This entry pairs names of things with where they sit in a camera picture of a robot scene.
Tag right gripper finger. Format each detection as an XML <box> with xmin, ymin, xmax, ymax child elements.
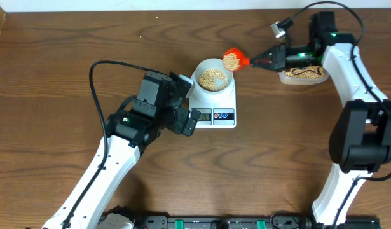
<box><xmin>250</xmin><ymin>46</ymin><xmax>277</xmax><ymax>62</ymax></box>
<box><xmin>250</xmin><ymin>60</ymin><xmax>275</xmax><ymax>69</ymax></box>

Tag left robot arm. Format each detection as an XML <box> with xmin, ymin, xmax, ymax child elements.
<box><xmin>43</xmin><ymin>71</ymin><xmax>200</xmax><ymax>229</ymax></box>

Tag light grey round bowl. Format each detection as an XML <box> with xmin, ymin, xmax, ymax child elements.
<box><xmin>191</xmin><ymin>58</ymin><xmax>235</xmax><ymax>98</ymax></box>

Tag clear plastic soybean container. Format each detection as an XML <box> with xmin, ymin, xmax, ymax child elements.
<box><xmin>278</xmin><ymin>66</ymin><xmax>329</xmax><ymax>86</ymax></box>

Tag soybeans in bowl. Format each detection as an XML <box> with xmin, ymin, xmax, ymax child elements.
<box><xmin>199</xmin><ymin>69</ymin><xmax>228</xmax><ymax>92</ymax></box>

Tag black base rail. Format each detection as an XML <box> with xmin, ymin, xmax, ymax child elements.
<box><xmin>93</xmin><ymin>206</ymin><xmax>382</xmax><ymax>229</ymax></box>

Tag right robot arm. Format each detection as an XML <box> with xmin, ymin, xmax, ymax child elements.
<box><xmin>250</xmin><ymin>11</ymin><xmax>391</xmax><ymax>228</ymax></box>

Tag white digital kitchen scale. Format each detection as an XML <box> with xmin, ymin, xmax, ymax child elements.
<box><xmin>189</xmin><ymin>89</ymin><xmax>237</xmax><ymax>128</ymax></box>

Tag red plastic measuring scoop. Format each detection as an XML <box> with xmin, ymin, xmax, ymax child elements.
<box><xmin>223</xmin><ymin>48</ymin><xmax>250</xmax><ymax>72</ymax></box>

